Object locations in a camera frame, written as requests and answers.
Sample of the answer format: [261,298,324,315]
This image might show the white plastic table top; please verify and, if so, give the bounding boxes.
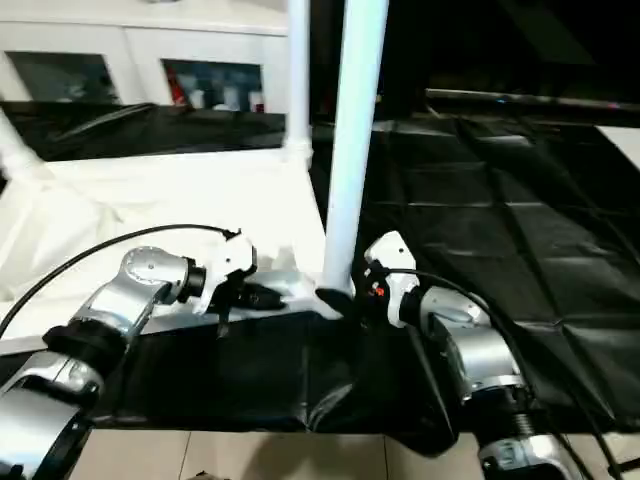
[0,144,359,356]

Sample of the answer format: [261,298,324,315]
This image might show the white plastic table leg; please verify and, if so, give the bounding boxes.
[319,0,391,296]
[283,0,315,166]
[0,107,51,181]

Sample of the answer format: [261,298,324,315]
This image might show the black mat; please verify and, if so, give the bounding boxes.
[0,99,640,459]

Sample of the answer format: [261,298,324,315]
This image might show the white cabinet with glass doors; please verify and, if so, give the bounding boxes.
[0,0,291,114]

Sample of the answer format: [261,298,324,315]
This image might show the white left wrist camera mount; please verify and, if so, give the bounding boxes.
[197,228,259,316]

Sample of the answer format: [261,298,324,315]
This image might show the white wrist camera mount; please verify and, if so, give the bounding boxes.
[197,228,259,316]
[362,230,419,329]

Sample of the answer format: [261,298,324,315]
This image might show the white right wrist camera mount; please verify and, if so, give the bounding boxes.
[362,230,419,329]

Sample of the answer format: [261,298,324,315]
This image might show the black metal rail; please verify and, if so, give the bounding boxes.
[424,88,640,112]

